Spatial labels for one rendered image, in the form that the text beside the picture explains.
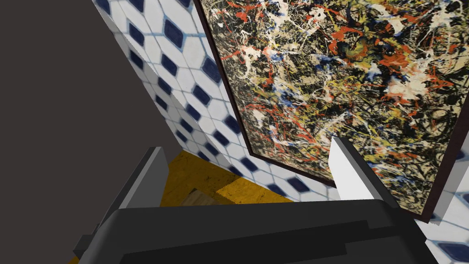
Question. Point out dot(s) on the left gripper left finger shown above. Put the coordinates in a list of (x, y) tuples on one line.
[(146, 179)]

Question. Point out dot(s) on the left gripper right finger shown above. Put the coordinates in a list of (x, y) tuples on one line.
[(353, 176)]

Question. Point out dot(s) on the dark grey door leaf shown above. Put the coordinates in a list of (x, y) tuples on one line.
[(66, 121)]

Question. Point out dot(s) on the abstract splatter painting dark frame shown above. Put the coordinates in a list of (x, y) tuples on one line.
[(344, 84)]

